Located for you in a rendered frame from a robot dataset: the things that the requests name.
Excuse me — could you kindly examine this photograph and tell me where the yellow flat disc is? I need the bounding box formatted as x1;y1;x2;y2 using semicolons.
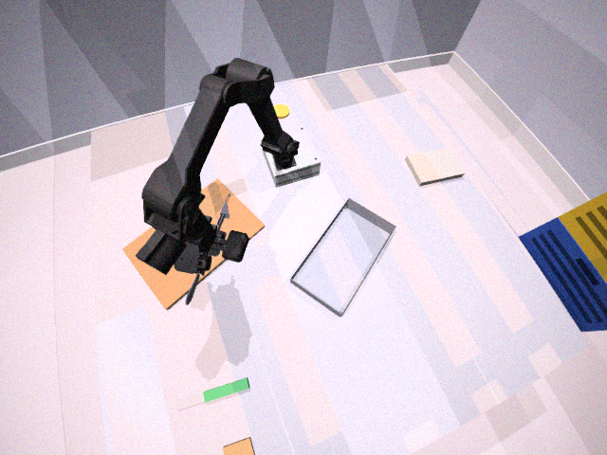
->
274;104;289;119

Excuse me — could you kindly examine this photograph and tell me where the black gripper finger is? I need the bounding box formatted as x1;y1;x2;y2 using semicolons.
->
208;231;227;257

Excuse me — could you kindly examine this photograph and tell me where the light wooden board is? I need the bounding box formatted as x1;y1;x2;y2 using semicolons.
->
123;179;265;310

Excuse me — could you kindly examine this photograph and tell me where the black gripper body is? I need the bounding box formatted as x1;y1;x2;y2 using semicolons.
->
184;215;249;263

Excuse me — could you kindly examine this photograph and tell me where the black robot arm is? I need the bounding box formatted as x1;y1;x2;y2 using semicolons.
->
136;58;300;276

